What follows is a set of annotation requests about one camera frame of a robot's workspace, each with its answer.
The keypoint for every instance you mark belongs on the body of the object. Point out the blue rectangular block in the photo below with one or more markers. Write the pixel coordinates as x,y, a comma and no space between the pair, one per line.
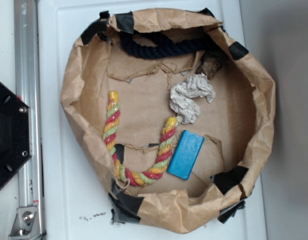
185,155

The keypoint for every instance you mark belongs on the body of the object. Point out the brown paper lined bin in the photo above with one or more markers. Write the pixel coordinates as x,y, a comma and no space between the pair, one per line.
116,95

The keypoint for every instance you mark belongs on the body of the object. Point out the crumpled white cloth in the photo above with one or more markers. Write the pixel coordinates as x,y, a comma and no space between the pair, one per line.
182,95

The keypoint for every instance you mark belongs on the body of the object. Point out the brown lumpy object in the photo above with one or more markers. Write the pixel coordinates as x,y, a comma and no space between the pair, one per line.
210,64

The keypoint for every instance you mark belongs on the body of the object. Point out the black octagonal mount plate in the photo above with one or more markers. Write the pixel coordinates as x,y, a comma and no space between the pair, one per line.
14,135

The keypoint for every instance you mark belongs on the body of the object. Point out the metal corner bracket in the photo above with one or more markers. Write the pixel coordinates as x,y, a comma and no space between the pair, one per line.
26,224

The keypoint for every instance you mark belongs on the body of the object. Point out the aluminium extrusion rail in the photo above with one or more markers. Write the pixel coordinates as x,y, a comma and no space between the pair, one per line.
30,183

